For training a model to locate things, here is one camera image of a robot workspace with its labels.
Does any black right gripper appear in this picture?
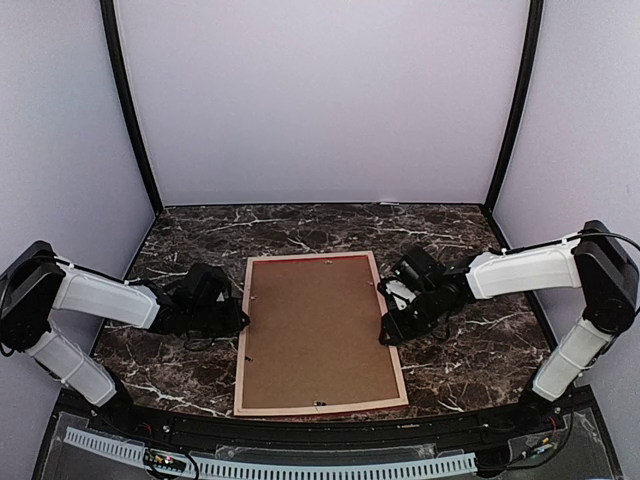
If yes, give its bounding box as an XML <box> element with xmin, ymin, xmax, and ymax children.
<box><xmin>379</xmin><ymin>286</ymin><xmax>445</xmax><ymax>346</ymax></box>

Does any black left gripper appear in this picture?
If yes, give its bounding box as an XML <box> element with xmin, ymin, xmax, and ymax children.
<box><xmin>189</xmin><ymin>297</ymin><xmax>249</xmax><ymax>340</ymax></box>

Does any brown cardboard backing board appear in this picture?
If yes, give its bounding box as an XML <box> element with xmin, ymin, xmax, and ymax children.
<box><xmin>241</xmin><ymin>255</ymin><xmax>404</xmax><ymax>409</ymax></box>

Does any red wooden picture frame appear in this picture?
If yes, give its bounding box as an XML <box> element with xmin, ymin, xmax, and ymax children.
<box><xmin>232</xmin><ymin>249</ymin><xmax>409</xmax><ymax>418</ymax></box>

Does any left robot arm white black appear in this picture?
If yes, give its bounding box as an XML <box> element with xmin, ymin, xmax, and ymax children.
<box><xmin>1</xmin><ymin>241</ymin><xmax>250</xmax><ymax>436</ymax></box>

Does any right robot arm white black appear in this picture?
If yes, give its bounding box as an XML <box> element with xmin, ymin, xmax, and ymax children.
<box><xmin>377</xmin><ymin>220</ymin><xmax>639</xmax><ymax>434</ymax></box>

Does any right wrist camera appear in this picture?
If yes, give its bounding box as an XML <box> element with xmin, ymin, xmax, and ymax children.
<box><xmin>377</xmin><ymin>279</ymin><xmax>416</xmax><ymax>310</ymax></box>

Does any black front table rail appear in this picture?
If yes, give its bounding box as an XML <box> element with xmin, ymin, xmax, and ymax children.
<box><xmin>54</xmin><ymin>379</ymin><xmax>591</xmax><ymax>451</ymax></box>

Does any white slotted cable duct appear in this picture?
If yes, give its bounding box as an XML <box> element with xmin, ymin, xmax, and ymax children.
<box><xmin>63</xmin><ymin>427</ymin><xmax>478</xmax><ymax>479</ymax></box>

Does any left black corner post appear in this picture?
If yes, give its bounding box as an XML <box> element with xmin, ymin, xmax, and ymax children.
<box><xmin>99</xmin><ymin>0</ymin><xmax>164</xmax><ymax>216</ymax></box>

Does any black corner post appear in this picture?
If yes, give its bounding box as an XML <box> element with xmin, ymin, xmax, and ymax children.
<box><xmin>99</xmin><ymin>0</ymin><xmax>164</xmax><ymax>216</ymax></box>
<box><xmin>483</xmin><ymin>0</ymin><xmax>544</xmax><ymax>217</ymax></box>

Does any right black corner post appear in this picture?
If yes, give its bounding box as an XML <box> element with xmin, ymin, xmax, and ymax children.
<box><xmin>483</xmin><ymin>0</ymin><xmax>544</xmax><ymax>217</ymax></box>

